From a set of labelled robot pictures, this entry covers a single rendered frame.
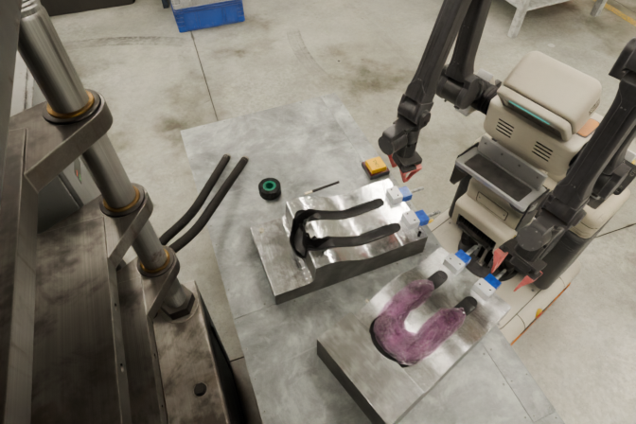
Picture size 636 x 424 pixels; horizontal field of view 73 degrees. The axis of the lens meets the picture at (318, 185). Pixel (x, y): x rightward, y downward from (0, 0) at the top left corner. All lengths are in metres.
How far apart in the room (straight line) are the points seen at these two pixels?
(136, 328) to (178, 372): 0.26
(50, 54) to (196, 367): 0.88
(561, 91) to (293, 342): 0.96
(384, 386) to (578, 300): 1.61
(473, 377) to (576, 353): 1.17
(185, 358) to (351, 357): 0.47
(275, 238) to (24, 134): 0.80
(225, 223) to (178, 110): 1.91
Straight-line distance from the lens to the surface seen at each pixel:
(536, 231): 1.08
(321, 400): 1.24
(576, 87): 1.24
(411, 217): 1.39
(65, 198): 1.11
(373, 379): 1.15
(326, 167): 1.65
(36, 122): 0.85
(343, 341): 1.17
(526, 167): 1.39
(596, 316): 2.58
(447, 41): 1.14
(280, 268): 1.33
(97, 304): 0.88
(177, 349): 1.36
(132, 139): 3.20
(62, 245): 0.99
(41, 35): 0.76
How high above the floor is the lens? 2.00
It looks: 49 degrees down
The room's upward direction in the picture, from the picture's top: straight up
